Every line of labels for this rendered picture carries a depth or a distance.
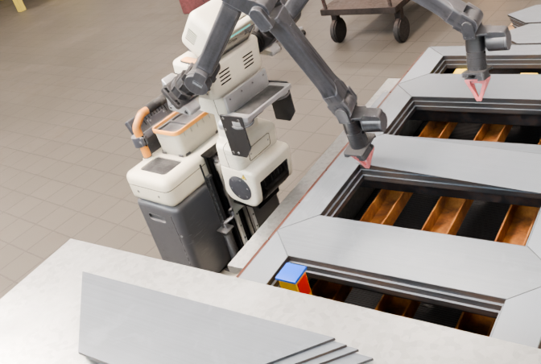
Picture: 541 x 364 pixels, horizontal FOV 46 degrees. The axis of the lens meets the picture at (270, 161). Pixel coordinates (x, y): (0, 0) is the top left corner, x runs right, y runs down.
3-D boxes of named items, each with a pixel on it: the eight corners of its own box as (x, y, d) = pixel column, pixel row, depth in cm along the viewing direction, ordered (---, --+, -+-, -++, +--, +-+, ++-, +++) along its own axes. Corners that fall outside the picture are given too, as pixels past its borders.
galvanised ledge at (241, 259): (431, 84, 279) (430, 78, 278) (282, 284, 193) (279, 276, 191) (389, 84, 291) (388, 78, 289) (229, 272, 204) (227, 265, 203)
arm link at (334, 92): (258, -12, 167) (242, 14, 161) (274, -20, 164) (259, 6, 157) (347, 100, 188) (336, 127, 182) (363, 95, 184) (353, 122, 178)
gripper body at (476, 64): (493, 70, 196) (491, 47, 194) (483, 78, 188) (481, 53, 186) (472, 71, 200) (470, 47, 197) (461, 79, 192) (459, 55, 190)
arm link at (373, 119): (341, 88, 184) (332, 110, 179) (379, 87, 179) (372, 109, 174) (353, 117, 192) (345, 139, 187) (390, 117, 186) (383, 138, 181)
